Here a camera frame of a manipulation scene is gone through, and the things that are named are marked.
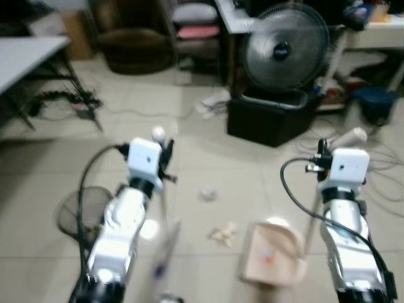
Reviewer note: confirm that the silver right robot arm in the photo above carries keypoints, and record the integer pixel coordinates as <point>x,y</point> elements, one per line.
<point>350,240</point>

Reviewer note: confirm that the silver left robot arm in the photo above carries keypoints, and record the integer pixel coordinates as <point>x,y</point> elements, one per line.
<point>120,227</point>

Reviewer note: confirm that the white crumpled paper ball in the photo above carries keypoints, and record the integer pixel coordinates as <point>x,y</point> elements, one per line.
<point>207,194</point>

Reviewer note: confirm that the black storage box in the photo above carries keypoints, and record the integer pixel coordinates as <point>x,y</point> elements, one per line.
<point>268,120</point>

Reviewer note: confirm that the dark blue bucket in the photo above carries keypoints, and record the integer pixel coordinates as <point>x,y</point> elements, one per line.
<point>375,102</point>

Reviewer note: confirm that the beige crumpled paper scrap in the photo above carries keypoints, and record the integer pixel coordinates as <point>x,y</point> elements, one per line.
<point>224,235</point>

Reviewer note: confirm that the black electric fan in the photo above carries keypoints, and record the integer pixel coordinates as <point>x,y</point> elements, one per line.
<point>284,50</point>

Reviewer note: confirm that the brown armchair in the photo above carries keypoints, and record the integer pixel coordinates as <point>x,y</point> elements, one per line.
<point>136,44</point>

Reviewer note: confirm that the chair with pink cushion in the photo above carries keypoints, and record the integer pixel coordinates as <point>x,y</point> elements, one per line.
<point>197,31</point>

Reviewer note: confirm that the brown cardboard box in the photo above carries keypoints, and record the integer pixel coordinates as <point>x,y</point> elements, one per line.
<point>79,35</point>

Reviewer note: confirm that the white folding table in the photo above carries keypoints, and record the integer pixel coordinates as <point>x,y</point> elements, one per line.
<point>28,57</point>

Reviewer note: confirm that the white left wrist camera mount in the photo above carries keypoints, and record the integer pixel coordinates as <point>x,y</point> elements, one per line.
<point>144,158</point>

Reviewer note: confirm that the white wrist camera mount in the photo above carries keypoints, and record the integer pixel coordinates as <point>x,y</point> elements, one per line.
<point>349,165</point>
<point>144,158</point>

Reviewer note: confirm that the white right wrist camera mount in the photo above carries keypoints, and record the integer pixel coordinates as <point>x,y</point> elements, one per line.
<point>349,165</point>

